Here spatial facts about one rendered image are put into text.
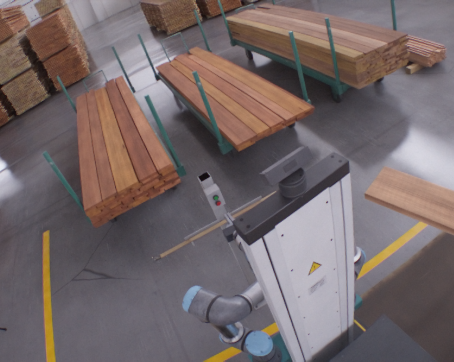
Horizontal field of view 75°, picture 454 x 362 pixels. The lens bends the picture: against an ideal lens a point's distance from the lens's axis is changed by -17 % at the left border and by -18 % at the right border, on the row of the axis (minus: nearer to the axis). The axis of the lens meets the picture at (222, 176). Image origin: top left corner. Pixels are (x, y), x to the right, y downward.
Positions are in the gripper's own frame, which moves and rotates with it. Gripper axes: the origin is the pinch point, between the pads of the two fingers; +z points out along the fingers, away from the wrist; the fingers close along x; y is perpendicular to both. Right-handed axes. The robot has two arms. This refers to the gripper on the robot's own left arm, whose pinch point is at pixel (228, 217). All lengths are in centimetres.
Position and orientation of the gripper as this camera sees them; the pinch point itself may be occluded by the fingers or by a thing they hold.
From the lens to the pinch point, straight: 173.7
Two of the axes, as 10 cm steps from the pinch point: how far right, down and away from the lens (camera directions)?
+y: -2.3, -7.7, -5.9
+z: -3.9, -4.9, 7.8
